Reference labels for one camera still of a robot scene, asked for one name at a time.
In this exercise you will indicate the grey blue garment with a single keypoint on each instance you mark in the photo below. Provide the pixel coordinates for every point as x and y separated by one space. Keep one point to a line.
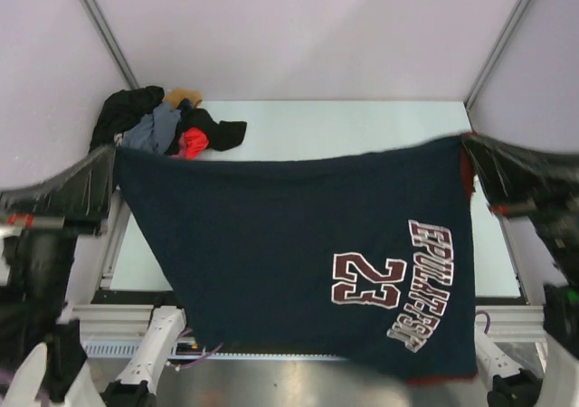
155 132

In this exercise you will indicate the red garment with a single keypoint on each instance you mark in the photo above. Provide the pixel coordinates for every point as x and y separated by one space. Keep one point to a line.
192 143

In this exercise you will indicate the aluminium frame rail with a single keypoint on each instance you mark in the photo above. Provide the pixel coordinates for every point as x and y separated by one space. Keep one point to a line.
112 322

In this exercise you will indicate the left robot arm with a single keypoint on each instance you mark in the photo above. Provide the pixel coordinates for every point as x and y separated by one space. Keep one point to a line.
43 359

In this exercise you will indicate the white slotted cable duct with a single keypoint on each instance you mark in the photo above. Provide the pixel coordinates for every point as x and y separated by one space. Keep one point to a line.
188 350

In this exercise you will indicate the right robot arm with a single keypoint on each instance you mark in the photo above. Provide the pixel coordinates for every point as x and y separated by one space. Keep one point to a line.
528 356

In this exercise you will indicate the navy maroon garment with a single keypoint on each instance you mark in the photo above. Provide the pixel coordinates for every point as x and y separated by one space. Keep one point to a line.
368 257

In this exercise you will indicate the tan garment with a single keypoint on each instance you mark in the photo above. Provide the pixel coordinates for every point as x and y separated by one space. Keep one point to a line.
175 96

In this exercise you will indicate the black garment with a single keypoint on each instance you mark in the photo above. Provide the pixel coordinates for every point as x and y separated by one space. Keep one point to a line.
124 109

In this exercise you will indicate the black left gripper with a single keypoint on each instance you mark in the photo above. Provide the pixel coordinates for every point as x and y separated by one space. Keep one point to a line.
79 193

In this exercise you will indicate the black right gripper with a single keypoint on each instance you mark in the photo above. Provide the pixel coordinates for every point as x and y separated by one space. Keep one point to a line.
514 178

